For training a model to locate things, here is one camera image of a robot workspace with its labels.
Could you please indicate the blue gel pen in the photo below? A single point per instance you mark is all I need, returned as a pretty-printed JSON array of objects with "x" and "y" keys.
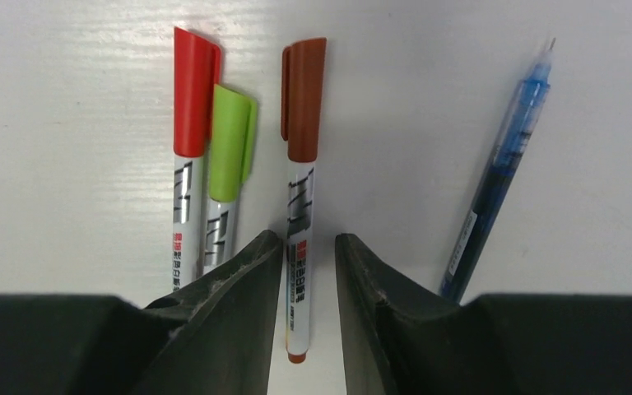
[{"x": 509, "y": 147}]

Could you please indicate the light green cap marker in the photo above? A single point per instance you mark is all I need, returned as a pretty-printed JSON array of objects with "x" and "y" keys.
[{"x": 234, "y": 122}]

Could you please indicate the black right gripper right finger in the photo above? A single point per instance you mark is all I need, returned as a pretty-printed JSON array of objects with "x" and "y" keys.
[{"x": 400, "y": 338}]

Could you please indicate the red cap marker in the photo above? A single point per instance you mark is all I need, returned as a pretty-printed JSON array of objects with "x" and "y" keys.
[{"x": 197, "y": 68}]

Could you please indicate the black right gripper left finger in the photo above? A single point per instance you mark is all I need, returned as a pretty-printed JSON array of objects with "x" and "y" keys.
[{"x": 213, "y": 336}]

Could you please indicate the brown marker cap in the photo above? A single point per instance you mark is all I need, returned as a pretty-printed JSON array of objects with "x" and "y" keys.
[{"x": 302, "y": 73}]

